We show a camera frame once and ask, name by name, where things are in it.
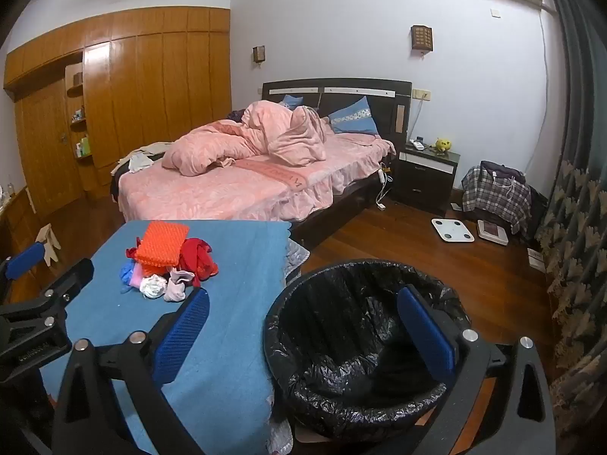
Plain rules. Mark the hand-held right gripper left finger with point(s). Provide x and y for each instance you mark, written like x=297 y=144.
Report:
x=182 y=336

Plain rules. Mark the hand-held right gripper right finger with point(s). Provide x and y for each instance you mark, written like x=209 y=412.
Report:
x=424 y=336

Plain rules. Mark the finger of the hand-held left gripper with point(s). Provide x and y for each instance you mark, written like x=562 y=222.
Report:
x=26 y=256
x=71 y=276

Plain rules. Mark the trash bin with black bag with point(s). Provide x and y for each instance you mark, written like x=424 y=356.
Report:
x=355 y=341

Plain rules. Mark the red cloth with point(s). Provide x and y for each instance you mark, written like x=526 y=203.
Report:
x=199 y=258

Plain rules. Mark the large orange foam net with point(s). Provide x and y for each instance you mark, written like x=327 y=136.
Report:
x=161 y=244

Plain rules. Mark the small wooden stool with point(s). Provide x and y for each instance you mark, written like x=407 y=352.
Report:
x=47 y=241

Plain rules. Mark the wooden desk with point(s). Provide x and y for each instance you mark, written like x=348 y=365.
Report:
x=16 y=218

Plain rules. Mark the pink white sock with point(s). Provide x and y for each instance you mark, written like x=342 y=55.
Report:
x=176 y=286

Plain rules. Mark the blue crumpled scrap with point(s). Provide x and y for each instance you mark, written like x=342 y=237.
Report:
x=125 y=277

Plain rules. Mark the white grey sock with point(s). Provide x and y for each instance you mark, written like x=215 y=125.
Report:
x=154 y=287

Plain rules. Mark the white bathroom scale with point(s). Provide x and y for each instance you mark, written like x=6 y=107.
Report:
x=453 y=230

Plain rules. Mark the green container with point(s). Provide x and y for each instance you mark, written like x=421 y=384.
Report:
x=84 y=146

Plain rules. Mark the white framed dark scale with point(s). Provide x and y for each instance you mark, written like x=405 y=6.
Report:
x=493 y=232

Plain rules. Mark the white cloth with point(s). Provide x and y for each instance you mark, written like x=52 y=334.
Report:
x=140 y=162

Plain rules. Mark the white floor paper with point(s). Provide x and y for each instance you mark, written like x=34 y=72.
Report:
x=536 y=259

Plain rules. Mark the grey patterned table cover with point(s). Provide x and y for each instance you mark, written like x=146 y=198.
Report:
x=296 y=256

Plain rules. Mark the black nightstand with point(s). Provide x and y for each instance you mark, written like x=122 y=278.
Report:
x=422 y=180

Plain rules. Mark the plaid cloth on chair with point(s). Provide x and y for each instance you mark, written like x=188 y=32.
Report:
x=495 y=194

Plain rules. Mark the dark wooden bed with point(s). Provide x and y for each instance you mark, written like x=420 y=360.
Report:
x=265 y=194

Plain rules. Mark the white power strip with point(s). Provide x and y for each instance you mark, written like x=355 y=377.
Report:
x=381 y=175

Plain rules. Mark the yellow plush toy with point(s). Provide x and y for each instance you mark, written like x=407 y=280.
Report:
x=442 y=145

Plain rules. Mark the white remote control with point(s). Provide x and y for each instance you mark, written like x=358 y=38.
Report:
x=418 y=144

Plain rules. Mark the wooden wardrobe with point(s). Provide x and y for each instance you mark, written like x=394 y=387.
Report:
x=156 y=95

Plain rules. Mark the patterned curtain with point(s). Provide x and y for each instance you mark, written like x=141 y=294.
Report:
x=578 y=199

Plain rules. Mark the pink duvet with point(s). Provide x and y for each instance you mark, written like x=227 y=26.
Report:
x=265 y=137

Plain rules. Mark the dark purple cloth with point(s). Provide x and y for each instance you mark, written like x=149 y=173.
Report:
x=235 y=114

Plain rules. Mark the large blue pillow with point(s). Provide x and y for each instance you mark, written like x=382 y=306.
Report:
x=353 y=116

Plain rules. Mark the small blue pillow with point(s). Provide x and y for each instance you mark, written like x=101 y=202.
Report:
x=290 y=101

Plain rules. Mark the wall socket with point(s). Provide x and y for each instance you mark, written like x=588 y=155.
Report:
x=421 y=94

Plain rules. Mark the small wall lamp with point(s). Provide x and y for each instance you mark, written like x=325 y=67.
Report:
x=259 y=54

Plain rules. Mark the large wall lamp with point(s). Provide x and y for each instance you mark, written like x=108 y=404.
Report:
x=422 y=38

